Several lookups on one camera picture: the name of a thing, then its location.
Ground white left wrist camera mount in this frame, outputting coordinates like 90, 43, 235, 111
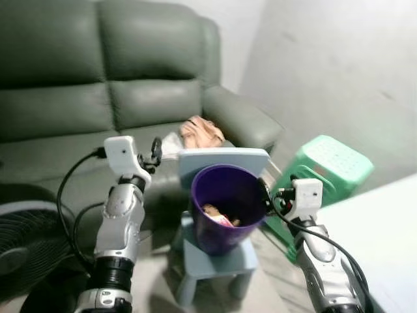
104, 136, 152, 190

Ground dark green leather sofa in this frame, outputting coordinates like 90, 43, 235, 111
0, 0, 285, 248

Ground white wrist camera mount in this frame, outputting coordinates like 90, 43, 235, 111
290, 178, 324, 226
104, 136, 152, 190

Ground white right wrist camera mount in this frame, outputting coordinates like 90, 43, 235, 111
290, 178, 324, 226

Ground pink crumpled cloth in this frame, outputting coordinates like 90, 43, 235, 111
179, 116, 225, 149

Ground black floor fan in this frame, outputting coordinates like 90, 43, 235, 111
0, 185, 92, 304

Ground purple plastic rubbish bin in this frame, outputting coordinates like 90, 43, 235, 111
189, 164, 269, 256

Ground white cloth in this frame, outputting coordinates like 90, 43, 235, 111
158, 130, 186, 160

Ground light blue small chair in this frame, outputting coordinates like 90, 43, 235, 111
171, 148, 272, 308

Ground green plastic stool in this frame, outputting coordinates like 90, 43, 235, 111
264, 134, 375, 261

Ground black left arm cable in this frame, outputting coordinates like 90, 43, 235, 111
57, 147, 108, 275

